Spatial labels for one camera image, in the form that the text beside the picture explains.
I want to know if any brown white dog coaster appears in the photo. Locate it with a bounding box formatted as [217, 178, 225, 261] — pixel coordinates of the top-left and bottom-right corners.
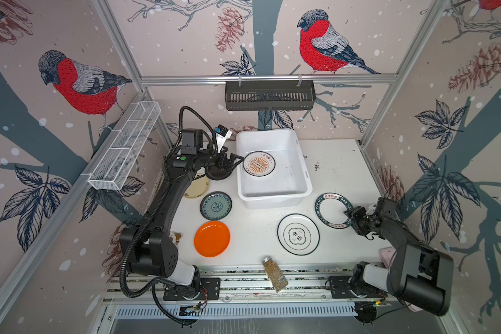
[169, 232, 182, 245]

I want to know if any small circuit board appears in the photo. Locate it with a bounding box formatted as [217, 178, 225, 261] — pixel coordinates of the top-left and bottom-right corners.
[178, 304, 203, 317]

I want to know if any glass spice jar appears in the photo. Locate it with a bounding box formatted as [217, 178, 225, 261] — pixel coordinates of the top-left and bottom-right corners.
[262, 256, 288, 293]

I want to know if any black plate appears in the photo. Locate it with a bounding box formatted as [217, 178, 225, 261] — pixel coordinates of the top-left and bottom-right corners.
[205, 165, 233, 181]

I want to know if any white plate orange sunburst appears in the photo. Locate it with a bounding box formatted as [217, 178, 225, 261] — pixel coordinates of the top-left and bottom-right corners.
[243, 151, 276, 177]

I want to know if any teal patterned plate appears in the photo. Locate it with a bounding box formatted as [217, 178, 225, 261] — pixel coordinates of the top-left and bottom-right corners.
[200, 191, 232, 221]

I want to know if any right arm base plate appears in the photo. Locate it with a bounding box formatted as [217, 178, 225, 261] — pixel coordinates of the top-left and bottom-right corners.
[324, 276, 388, 300]

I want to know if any beige plate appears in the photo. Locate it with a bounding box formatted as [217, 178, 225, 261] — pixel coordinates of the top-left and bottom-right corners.
[184, 174, 210, 198]

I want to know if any white plate teal band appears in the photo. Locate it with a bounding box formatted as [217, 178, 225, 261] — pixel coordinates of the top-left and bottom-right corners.
[315, 192, 353, 230]

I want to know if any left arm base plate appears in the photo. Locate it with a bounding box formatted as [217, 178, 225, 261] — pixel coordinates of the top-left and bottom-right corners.
[163, 278, 221, 301]

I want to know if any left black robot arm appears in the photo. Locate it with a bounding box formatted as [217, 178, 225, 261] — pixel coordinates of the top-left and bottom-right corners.
[118, 106, 244, 307]

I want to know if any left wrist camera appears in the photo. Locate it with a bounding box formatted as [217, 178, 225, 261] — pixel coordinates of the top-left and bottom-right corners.
[214, 125, 232, 153]

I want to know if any white plastic bin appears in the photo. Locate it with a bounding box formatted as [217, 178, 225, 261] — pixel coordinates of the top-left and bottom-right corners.
[236, 129, 313, 210]

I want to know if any black hanging wall basket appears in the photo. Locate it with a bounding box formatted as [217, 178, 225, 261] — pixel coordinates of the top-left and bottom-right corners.
[225, 80, 316, 111]

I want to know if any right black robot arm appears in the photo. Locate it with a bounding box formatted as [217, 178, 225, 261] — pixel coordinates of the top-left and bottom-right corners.
[345, 198, 455, 316]

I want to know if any pink flat case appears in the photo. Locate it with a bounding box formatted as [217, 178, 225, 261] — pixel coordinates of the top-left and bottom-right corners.
[379, 247, 396, 269]

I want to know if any white plate green rim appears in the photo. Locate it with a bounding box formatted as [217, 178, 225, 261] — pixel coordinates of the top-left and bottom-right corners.
[277, 214, 321, 256]

